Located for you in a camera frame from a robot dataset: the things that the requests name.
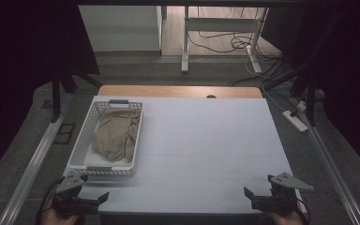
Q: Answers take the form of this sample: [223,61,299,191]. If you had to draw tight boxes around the person's right hand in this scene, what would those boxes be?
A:
[263,203,308,225]

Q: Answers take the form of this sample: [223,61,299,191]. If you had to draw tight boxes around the black curtain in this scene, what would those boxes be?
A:
[0,0,101,184]
[262,0,360,181]

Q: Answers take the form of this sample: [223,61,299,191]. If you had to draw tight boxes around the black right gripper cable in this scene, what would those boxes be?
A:
[295,196,311,225]

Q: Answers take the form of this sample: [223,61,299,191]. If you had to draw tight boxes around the black floor cables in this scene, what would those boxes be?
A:
[187,6,284,87]

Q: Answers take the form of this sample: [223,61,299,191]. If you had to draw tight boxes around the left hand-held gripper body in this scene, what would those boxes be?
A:
[52,170,99,218]

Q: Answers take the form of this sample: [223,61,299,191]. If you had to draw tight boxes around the black metal stand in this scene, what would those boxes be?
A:
[262,12,345,128]
[50,60,103,124]

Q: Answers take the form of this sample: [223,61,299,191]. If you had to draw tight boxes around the beige cloth garment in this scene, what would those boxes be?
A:
[91,108,142,162]

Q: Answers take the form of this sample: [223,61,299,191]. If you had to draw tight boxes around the aluminium rail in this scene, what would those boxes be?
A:
[292,98,360,225]
[0,93,75,225]

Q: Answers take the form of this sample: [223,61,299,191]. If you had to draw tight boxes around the white cabinet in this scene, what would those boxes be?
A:
[78,5,164,53]

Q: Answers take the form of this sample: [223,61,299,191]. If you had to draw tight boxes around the white power strip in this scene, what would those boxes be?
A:
[281,109,309,133]

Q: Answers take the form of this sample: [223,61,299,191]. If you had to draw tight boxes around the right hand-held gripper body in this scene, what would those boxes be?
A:
[251,171,315,218]

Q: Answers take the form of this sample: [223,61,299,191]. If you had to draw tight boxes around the white perforated plastic basket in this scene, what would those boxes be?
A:
[67,98,144,178]

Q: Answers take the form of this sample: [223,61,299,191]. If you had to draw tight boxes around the person's left hand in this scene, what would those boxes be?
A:
[41,203,81,225]

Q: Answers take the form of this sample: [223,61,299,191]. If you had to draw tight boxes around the black floor frame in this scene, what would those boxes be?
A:
[52,123,77,145]

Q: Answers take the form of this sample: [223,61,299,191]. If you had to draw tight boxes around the white power cable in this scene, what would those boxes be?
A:
[260,83,295,114]

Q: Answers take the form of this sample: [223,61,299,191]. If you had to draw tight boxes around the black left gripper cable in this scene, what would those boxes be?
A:
[35,177,66,225]

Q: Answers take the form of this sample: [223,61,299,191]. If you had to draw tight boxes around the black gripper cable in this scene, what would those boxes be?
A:
[35,177,66,225]
[295,196,311,225]

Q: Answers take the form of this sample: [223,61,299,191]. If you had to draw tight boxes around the white metal desk frame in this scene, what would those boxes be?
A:
[180,6,270,75]

